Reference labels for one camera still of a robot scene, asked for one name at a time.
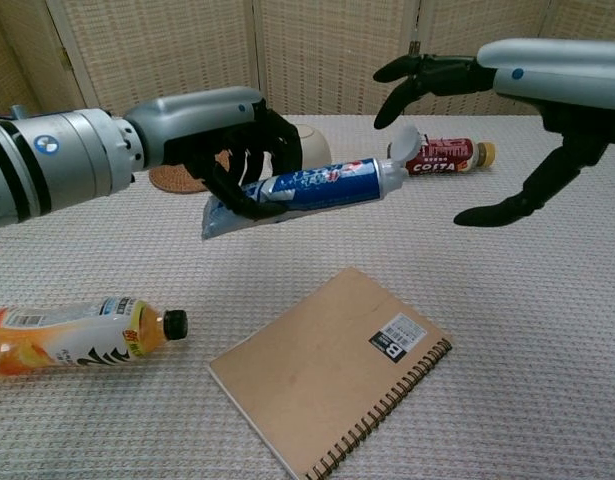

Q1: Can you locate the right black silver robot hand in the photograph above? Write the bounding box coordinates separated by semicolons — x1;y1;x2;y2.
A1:
372;38;615;228

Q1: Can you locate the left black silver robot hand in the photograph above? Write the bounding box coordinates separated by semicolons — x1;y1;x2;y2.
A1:
122;86;304;222

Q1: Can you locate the blue white toothpaste tube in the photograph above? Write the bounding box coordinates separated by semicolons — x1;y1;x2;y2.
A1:
200;124;421;243

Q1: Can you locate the round woven rattan coaster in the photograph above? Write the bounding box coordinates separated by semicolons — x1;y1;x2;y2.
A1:
147;149;234;194

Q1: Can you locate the woven bamboo folding screen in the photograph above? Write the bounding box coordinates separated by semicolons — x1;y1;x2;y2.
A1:
0;0;615;117

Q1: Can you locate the cream ceramic bowl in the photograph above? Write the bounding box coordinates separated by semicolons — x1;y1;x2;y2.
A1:
292;124;334;167

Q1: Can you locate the red label coffee bottle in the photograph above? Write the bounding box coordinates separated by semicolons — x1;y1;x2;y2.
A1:
386;136;498;177

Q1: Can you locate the orange juice plastic bottle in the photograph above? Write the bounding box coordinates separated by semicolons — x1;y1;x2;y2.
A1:
0;295;190;380

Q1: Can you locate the white woven tablecloth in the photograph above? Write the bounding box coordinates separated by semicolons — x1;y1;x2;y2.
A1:
0;113;615;480

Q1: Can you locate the brown spiral notebook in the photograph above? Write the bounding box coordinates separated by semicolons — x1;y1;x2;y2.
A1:
207;265;454;480

